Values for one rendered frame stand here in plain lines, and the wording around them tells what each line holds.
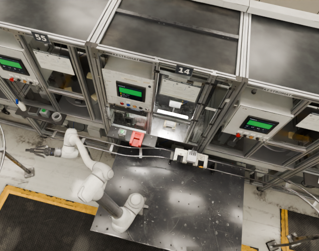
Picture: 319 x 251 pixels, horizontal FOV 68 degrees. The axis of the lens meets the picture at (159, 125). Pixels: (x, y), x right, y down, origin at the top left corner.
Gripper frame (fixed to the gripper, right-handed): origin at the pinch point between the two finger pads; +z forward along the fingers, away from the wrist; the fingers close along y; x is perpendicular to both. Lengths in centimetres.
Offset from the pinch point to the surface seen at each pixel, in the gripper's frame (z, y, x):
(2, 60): 30, 73, -11
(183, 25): -93, 128, 62
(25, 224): -7, -114, -73
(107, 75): -47, 77, 40
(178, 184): -149, -20, 23
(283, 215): -314, -52, 45
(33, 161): -6, -51, -125
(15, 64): 20, 72, -6
